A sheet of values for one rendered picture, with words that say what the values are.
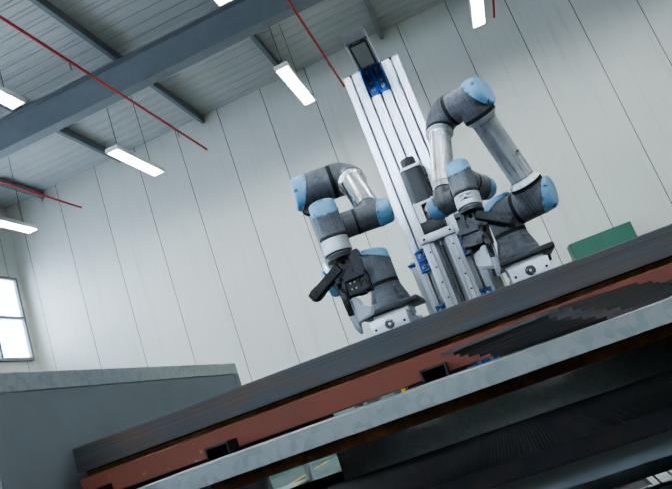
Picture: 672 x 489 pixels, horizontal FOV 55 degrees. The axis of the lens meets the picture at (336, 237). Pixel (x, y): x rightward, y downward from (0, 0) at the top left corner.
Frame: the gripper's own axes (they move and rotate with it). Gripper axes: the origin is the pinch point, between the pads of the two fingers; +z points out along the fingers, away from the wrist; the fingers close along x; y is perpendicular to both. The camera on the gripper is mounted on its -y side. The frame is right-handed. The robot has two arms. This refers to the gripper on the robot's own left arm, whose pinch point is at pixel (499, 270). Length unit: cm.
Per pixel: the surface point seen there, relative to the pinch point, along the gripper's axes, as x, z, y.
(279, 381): 61, 23, 42
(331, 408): 59, 31, 34
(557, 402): -26.9, 36.0, -1.3
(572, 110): -938, -477, -126
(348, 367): 59, 24, 28
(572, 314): 81, 30, -15
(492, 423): -24.4, 37.2, 18.3
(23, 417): 77, 18, 93
